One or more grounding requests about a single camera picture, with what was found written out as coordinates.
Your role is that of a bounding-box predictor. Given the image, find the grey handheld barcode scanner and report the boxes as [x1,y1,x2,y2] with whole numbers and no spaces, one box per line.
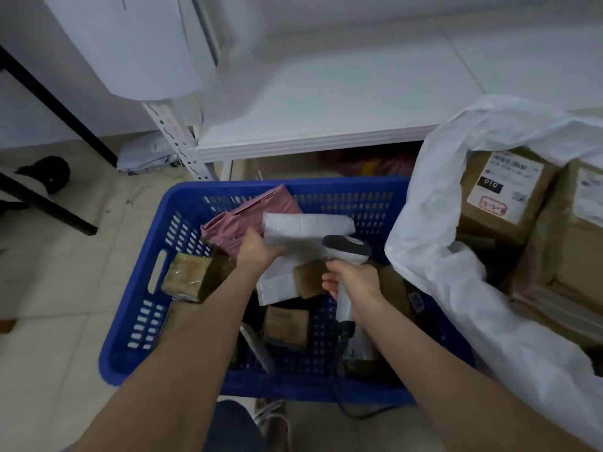
[322,235,373,340]

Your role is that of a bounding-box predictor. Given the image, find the wooden folding table black legs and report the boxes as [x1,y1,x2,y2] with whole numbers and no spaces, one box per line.
[0,44,119,237]

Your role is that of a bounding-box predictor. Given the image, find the white paper sign sheet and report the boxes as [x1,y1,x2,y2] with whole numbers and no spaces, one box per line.
[40,0,204,102]

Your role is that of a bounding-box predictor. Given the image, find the person's sandal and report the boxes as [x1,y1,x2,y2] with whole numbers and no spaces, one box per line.
[254,399,289,452]

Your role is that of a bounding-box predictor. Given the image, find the white woven sack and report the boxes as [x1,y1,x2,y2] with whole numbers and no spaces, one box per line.
[384,94,603,448]

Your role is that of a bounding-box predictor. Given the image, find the person's left hand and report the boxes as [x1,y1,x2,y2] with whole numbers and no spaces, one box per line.
[235,228,286,278]

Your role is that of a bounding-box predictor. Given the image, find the black scanner cable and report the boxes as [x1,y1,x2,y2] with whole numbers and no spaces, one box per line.
[332,333,411,421]

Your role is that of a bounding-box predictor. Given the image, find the white metal shelf rack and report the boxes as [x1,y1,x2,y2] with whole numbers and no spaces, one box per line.
[141,0,603,182]

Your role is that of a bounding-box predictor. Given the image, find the blue plastic crate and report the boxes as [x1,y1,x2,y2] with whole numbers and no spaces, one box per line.
[97,176,477,406]

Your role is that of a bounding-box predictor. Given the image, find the person's right hand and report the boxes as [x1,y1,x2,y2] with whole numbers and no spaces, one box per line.
[321,260,385,321]

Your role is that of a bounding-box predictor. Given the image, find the squat brown box glossy tape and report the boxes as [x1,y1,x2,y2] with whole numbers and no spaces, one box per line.
[457,148,562,248]

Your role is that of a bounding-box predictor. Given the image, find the person's left leg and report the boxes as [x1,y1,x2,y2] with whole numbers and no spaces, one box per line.
[207,399,269,452]

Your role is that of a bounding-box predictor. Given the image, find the pile of parcels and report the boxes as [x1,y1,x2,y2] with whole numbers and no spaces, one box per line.
[160,251,425,378]

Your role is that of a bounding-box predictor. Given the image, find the grey plastic mailer bag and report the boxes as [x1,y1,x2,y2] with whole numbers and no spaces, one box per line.
[116,131,182,174]

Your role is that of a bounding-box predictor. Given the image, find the pink mailer bag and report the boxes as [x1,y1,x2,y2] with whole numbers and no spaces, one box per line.
[200,184,305,257]

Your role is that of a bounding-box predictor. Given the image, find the person's left forearm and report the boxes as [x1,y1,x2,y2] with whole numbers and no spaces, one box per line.
[77,263,264,452]

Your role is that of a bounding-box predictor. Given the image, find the person's right forearm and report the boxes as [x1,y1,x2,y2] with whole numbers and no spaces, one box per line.
[350,296,590,452]

